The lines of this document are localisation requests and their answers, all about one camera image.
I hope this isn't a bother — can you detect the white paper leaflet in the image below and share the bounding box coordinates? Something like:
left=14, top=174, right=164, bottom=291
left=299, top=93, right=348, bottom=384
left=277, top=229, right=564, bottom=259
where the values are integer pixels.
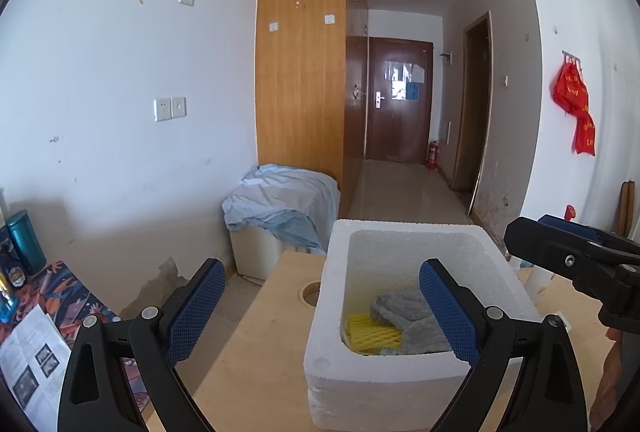
left=1, top=305, right=70, bottom=431

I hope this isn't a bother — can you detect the white styrofoam box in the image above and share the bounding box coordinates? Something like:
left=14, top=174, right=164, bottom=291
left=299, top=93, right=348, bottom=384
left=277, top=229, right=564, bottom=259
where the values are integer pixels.
left=304, top=220, right=540, bottom=431

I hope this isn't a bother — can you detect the colourful patterned mat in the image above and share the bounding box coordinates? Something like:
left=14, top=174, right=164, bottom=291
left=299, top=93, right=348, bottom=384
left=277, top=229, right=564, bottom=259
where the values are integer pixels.
left=1, top=261, right=119, bottom=405

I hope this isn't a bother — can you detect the red fire extinguisher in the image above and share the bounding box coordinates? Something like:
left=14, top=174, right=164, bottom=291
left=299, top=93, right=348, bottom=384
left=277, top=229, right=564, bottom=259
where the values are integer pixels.
left=426, top=141, right=439, bottom=170

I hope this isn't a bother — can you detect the white double wall socket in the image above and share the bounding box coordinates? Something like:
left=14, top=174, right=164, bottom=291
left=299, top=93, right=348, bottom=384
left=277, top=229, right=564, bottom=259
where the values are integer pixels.
left=153, top=98, right=186, bottom=122

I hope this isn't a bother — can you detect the wooden wardrobe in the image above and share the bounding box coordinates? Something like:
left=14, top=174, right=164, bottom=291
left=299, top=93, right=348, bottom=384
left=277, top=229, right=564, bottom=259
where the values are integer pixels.
left=255, top=0, right=368, bottom=217

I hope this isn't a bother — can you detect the dark brown entrance door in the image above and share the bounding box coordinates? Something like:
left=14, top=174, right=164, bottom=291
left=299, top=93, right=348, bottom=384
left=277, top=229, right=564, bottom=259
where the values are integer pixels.
left=366, top=37, right=434, bottom=165

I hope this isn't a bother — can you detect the red hanging cloth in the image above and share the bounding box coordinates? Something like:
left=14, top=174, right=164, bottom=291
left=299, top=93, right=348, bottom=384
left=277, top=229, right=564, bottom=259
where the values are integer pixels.
left=552, top=56, right=596, bottom=156

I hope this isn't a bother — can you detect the grey knitted cloth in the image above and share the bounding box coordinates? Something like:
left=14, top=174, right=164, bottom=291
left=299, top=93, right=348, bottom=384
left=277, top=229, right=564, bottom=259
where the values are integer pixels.
left=370, top=290, right=451, bottom=355

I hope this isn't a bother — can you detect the teal metal can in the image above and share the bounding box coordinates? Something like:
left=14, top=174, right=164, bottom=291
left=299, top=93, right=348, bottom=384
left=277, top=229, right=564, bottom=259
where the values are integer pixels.
left=6, top=210, right=47, bottom=276

